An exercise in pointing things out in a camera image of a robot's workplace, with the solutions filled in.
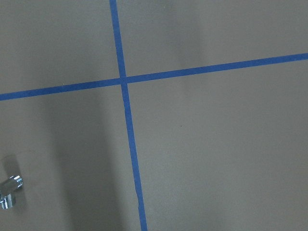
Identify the chrome threaded pipe fitting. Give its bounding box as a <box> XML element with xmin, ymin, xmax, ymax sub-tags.
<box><xmin>0</xmin><ymin>175</ymin><xmax>23</xmax><ymax>210</ymax></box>

